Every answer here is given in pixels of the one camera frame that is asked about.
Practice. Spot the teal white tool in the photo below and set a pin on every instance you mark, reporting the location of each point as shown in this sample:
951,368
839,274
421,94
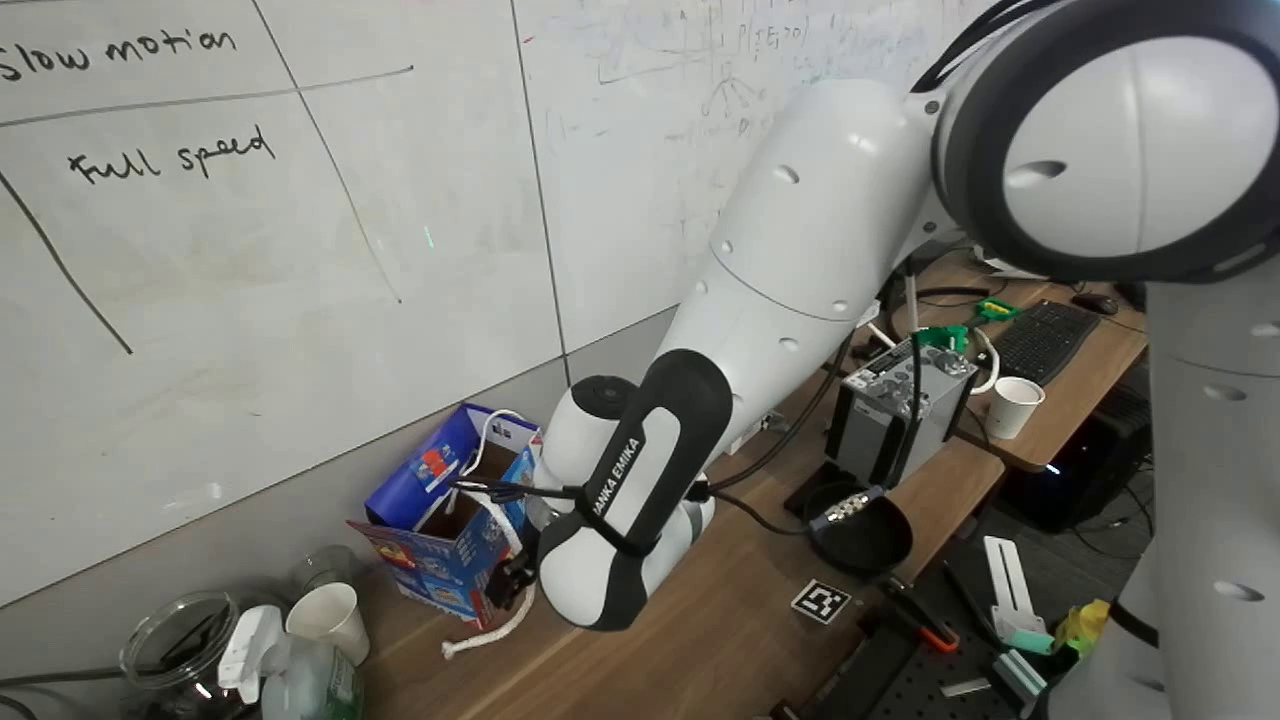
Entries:
1021,667

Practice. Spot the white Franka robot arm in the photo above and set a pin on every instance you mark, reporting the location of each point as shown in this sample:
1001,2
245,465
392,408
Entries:
813,215

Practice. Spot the blue cardboard snack box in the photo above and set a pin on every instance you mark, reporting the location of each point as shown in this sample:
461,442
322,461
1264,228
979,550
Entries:
424,532

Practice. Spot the green plastic part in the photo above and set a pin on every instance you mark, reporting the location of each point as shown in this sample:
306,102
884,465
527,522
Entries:
951,335

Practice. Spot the white paper cup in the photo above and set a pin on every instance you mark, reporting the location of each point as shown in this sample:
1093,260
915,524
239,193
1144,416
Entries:
325,622
1008,404

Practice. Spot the clear glass jar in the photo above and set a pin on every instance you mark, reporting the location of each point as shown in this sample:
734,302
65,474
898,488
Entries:
173,655

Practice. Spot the black bowl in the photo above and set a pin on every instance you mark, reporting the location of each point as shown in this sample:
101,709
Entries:
866,542

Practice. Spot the black bulky case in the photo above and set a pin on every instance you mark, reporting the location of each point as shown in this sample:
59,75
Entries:
1082,461

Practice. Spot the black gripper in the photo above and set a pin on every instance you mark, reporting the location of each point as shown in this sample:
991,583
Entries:
510,583

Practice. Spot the grey battery with foil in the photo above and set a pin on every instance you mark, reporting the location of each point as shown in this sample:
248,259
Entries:
893,422

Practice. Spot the black keyboard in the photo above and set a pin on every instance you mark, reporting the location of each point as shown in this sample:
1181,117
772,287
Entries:
1045,343

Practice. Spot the white ribbed plastic bar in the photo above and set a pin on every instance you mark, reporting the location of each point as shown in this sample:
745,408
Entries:
1008,583

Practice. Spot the yellow green toy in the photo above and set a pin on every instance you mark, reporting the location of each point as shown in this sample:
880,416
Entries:
1082,627

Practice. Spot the clear spray bottle white trigger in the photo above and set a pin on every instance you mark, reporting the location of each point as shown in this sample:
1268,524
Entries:
306,684

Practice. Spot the black white fiducial tag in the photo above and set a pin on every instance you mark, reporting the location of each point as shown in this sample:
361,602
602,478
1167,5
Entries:
820,602

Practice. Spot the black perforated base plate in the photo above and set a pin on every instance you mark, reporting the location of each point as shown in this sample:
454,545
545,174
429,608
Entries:
935,684

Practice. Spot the clear drinking glass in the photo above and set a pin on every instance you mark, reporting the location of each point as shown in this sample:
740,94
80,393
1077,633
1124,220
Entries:
325,566

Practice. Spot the white curved tube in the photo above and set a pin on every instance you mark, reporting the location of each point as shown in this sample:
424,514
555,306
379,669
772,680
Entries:
991,358

